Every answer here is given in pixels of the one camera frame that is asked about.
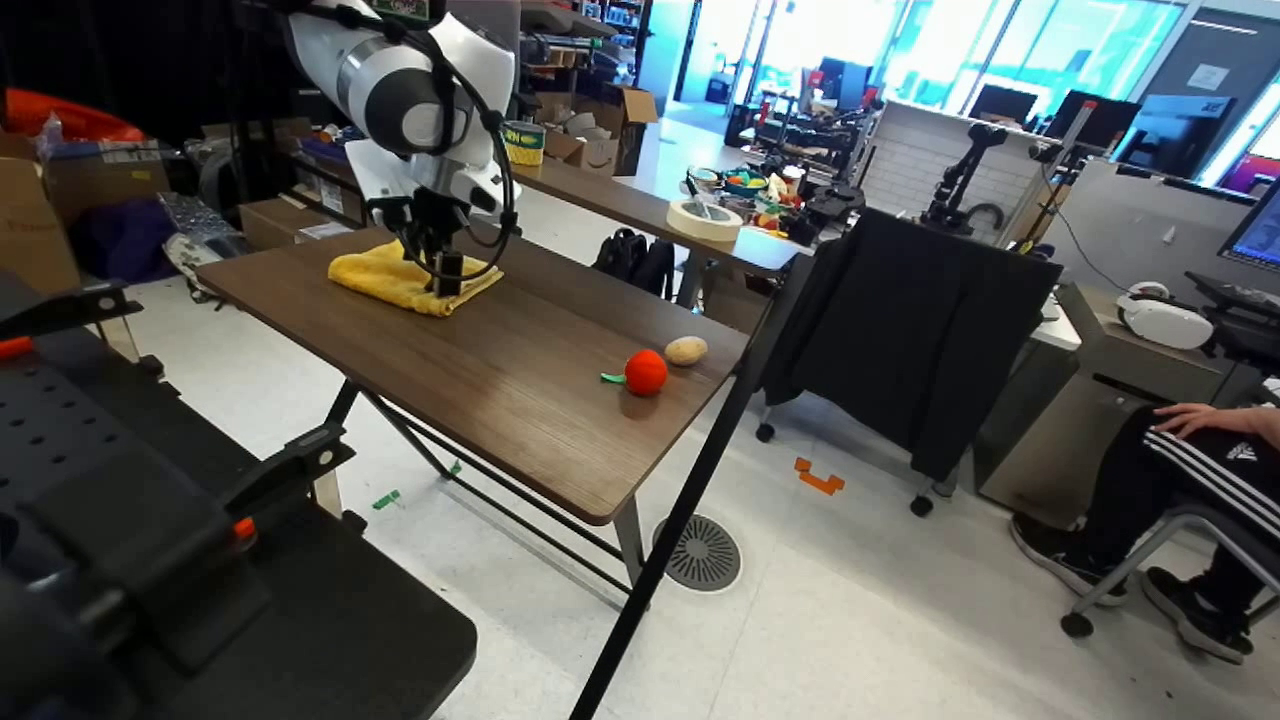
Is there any black workbench cart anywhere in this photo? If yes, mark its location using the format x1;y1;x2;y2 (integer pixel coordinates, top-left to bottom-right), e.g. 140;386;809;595
0;284;481;720

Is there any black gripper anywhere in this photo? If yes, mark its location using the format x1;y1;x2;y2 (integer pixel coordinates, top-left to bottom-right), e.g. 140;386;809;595
397;183;470;301

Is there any small black monitor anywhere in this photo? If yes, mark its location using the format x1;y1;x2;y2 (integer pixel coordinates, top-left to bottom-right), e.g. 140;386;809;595
1042;90;1138;153
963;78;1039;133

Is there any large dark wall screen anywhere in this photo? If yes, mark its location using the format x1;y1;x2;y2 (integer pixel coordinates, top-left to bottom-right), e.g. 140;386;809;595
1112;90;1236;183

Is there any yellow green box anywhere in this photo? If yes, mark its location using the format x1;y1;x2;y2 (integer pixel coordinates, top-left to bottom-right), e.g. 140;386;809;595
502;121;548;177

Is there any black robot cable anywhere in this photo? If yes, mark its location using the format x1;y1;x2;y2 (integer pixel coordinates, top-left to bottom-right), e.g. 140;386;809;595
445;64;527;262

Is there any dark purple bag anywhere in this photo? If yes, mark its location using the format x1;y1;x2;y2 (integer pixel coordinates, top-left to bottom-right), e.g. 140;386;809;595
64;197;177;290

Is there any black camera arm stand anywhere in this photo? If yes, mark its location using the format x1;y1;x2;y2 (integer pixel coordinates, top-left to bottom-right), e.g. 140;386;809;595
925;123;1015;245

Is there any computer monitor with blue screen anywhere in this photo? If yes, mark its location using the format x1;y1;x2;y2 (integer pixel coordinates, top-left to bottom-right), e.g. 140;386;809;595
1212;177;1280;275

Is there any white VR headset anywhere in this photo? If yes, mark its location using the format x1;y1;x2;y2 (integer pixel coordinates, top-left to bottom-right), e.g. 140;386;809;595
1112;275;1214;356

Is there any long grey table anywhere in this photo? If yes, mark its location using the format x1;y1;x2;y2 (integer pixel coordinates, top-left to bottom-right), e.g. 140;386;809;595
510;153;813;290

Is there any flat cardboard box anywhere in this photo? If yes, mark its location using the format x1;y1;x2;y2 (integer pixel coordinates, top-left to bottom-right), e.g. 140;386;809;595
235;197;353;256

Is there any black backpack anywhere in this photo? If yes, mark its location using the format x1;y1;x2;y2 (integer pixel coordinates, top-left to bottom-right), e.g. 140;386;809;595
590;226;675;305

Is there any yellow towel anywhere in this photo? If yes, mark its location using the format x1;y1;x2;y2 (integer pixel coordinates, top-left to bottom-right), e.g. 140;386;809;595
323;237;506;320

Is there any round floor drain cover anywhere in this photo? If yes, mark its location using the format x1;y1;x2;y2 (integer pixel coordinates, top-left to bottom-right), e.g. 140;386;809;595
653;514;743;595

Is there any orange floor tape marker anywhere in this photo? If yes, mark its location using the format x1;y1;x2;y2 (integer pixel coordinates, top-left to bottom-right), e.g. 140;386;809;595
787;456;849;504

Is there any red toy pepper green stem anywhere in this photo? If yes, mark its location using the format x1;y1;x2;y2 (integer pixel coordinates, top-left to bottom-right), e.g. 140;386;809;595
595;342;673;403

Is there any black metal table frame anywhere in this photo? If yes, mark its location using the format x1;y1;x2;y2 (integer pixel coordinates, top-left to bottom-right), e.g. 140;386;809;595
317;377;653;605

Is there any white tape roll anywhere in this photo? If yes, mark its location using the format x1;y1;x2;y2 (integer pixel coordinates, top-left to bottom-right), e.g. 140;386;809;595
659;197;743;253

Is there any large brown cardboard box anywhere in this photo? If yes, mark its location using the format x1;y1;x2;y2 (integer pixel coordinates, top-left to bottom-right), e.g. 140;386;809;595
0;134;84;305

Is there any grey office chair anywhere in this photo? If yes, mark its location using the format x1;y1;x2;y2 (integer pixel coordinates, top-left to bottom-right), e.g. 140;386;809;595
1054;497;1280;643

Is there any chair draped with black cloth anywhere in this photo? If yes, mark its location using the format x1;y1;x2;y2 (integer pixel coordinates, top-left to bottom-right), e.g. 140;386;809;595
750;211;1065;525

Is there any seated person in striped trousers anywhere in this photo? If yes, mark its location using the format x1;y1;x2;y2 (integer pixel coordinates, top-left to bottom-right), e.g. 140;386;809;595
1007;396;1280;666

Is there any black storage shelf rack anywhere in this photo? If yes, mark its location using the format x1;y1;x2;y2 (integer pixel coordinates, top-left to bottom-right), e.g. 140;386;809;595
230;0;403;230

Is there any open cardboard box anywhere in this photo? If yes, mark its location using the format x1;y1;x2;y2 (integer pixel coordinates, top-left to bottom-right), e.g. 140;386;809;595
536;89;659;180

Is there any beige toy potato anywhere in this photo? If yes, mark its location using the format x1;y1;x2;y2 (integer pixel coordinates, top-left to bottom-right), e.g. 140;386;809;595
659;331;710;372

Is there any colourful toy pile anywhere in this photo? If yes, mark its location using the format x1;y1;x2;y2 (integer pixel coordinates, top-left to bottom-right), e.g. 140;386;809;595
679;161;813;237

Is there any black tripod pole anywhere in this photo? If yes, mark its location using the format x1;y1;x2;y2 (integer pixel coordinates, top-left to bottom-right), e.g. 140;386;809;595
566;253;815;720

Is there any orange red bag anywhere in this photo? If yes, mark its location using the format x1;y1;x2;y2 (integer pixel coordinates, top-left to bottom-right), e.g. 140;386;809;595
0;89;148;153

